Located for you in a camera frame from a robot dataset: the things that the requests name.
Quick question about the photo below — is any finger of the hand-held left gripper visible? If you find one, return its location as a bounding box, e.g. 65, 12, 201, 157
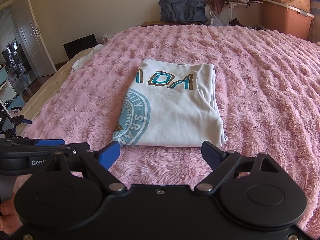
37, 142, 91, 156
0, 138, 66, 146

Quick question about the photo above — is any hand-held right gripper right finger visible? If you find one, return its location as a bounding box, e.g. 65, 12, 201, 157
195, 141, 280, 196

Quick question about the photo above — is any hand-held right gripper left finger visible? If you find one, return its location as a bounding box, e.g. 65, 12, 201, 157
40, 141, 127, 195

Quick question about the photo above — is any white printed sweatshirt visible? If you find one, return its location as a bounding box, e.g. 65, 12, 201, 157
111, 59, 228, 148

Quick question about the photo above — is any person's left hand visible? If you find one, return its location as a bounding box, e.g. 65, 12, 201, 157
0, 199, 23, 237

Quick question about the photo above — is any black stand with blue part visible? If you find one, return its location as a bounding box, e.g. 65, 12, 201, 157
0, 115, 33, 138

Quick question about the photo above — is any beige bed sheet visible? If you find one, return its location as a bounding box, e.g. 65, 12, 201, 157
15, 47, 95, 135

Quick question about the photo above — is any pink fluffy blanket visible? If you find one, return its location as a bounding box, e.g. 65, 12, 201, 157
12, 24, 320, 238

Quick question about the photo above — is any white cloth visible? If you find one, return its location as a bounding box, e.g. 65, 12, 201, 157
72, 44, 103, 71

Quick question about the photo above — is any black flat panel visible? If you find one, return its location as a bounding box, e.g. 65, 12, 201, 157
63, 34, 98, 60

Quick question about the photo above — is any white door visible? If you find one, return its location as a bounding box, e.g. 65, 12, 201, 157
15, 0, 57, 77

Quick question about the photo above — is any white plastic bag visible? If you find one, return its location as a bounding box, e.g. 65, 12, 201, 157
209, 10, 224, 27

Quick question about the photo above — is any dark blue duffel bag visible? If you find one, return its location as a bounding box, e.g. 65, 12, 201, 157
158, 0, 208, 25

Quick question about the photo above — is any pink plastic storage box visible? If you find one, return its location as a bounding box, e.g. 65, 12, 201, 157
261, 0, 314, 40

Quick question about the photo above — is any white folding side table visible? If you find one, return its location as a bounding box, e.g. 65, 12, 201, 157
212, 0, 263, 25

